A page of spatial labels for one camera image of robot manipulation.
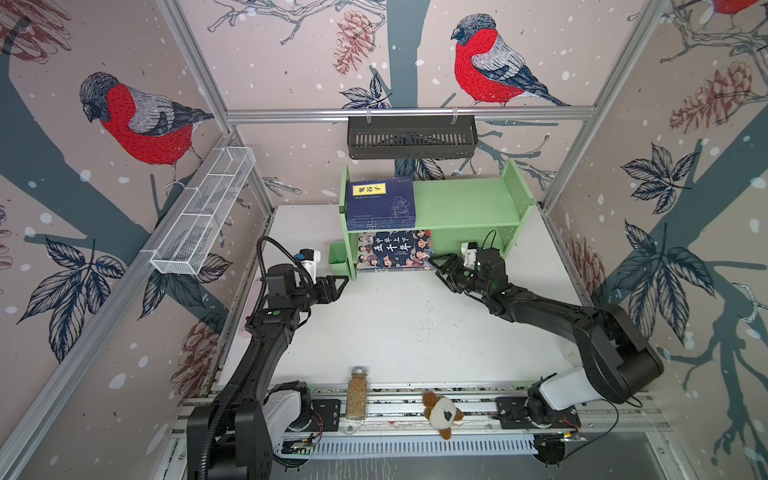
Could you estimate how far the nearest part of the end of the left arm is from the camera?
0.71m

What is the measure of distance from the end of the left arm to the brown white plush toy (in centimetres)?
37

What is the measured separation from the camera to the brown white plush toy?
0.72 metres
